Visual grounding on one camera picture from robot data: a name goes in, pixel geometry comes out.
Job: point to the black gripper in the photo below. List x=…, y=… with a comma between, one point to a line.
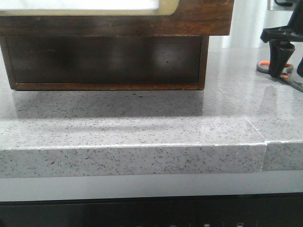
x=279, y=39

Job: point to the grey orange scissors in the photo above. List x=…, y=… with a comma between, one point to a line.
x=263, y=67

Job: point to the wooden drawer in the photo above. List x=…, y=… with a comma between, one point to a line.
x=173, y=18
x=106, y=59

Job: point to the dark wooden drawer cabinet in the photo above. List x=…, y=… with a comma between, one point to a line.
x=203, y=59

